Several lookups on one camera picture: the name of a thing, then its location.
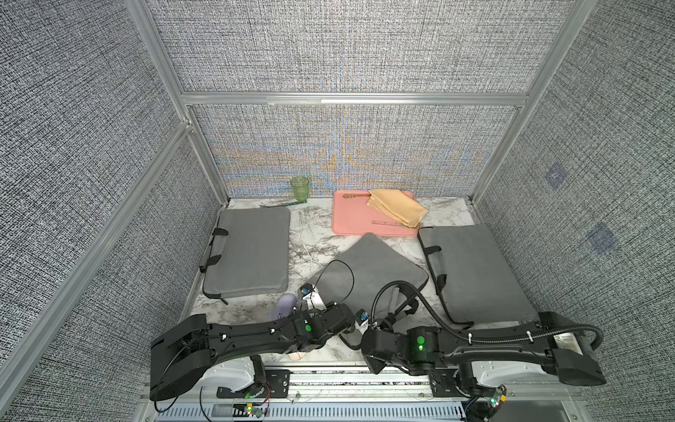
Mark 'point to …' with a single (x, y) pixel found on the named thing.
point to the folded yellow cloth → (395, 202)
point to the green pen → (293, 203)
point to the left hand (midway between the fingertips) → (344, 310)
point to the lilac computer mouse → (285, 305)
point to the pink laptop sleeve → (352, 215)
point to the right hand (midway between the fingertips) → (360, 349)
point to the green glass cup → (301, 188)
